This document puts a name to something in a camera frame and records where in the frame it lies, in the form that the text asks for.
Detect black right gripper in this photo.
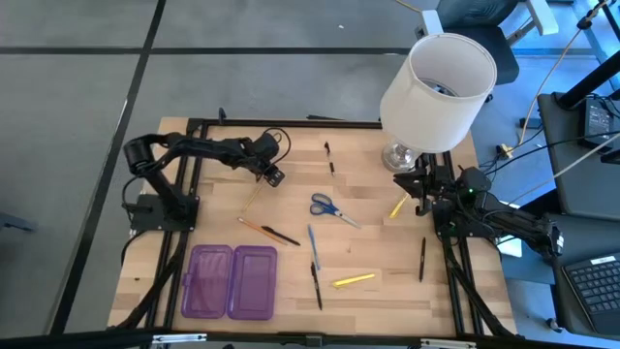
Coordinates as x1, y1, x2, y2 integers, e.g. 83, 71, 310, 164
392, 164, 456, 217

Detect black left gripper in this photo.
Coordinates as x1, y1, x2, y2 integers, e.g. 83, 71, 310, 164
236, 141, 287, 187

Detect yellow highlighter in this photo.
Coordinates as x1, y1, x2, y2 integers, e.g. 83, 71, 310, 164
331, 272, 377, 290
388, 192, 411, 220

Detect yellow pencil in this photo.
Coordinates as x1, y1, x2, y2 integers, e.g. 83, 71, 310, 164
240, 182, 265, 214

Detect orange pencil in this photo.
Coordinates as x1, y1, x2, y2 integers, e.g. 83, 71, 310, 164
236, 216, 288, 246

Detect black and silver pen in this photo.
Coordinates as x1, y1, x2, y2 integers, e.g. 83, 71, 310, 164
323, 141, 336, 178

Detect blue handled scissors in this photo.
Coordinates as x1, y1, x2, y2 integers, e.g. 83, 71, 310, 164
309, 192, 362, 230

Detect blue pen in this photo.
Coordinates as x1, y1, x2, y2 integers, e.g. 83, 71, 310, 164
306, 223, 322, 271

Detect purple plastic pencil box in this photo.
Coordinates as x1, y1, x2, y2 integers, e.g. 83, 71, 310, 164
179, 243, 279, 322

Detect table lamp with white shade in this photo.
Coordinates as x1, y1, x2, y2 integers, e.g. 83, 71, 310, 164
379, 32, 499, 175

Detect white paper sheet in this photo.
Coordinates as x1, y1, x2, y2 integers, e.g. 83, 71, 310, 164
496, 201, 525, 259

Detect black diagonal pole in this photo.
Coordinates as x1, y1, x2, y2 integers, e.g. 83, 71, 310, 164
525, 187, 564, 217
554, 61, 620, 111

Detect office chair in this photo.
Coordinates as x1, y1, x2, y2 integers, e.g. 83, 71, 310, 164
415, 0, 561, 87

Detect gray side desk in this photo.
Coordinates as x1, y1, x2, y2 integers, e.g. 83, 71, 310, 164
542, 212, 620, 340
537, 91, 620, 223

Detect black power adapter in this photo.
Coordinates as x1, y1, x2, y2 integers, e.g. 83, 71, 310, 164
582, 98, 617, 150

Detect black laptop keyboard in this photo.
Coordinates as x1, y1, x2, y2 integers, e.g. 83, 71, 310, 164
561, 251, 620, 336

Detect black overhead gantry bar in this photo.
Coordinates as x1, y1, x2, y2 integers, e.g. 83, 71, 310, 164
0, 328, 620, 349

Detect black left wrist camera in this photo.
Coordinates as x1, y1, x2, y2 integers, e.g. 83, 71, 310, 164
254, 131, 282, 157

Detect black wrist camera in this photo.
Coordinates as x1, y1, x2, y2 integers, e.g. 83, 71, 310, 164
457, 166, 491, 195
254, 131, 282, 157

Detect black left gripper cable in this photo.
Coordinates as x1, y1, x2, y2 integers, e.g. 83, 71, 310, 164
263, 126, 293, 169

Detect black aluminium table frame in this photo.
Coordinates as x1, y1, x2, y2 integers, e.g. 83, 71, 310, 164
108, 107, 519, 340

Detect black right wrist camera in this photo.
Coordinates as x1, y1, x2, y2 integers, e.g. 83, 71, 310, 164
457, 166, 491, 195

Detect white cable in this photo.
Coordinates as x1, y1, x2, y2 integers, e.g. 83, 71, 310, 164
508, 143, 620, 205

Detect yellowish hanging power cable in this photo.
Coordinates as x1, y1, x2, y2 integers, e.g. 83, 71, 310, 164
516, 0, 609, 146

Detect gray floor bracket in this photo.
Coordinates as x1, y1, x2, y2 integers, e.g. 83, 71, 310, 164
0, 210, 39, 234

